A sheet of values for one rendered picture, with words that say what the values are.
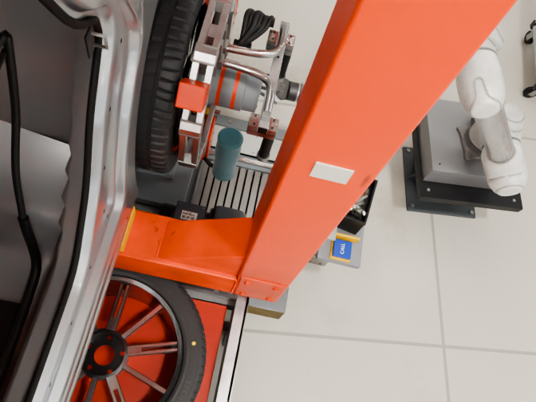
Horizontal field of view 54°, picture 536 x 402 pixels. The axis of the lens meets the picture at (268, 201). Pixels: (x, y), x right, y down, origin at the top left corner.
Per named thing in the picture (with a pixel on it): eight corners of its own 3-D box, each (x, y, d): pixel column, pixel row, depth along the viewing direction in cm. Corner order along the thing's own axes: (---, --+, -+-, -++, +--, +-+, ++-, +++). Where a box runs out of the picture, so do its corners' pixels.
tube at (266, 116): (218, 61, 161) (221, 37, 152) (278, 76, 163) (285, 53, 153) (205, 107, 154) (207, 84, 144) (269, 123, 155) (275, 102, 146)
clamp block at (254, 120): (248, 120, 164) (250, 111, 159) (277, 127, 164) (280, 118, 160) (245, 134, 162) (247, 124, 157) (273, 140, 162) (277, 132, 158)
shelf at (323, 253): (329, 163, 219) (331, 159, 216) (368, 172, 220) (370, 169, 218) (315, 259, 200) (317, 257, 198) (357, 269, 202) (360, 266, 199)
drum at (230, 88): (200, 75, 182) (202, 48, 170) (260, 90, 184) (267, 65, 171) (191, 108, 176) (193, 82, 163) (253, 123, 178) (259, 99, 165)
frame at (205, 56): (210, 67, 209) (222, -46, 160) (226, 71, 210) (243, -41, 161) (175, 186, 186) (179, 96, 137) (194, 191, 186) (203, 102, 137)
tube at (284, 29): (230, 13, 170) (234, -12, 160) (288, 29, 172) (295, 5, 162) (219, 55, 162) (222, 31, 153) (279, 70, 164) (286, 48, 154)
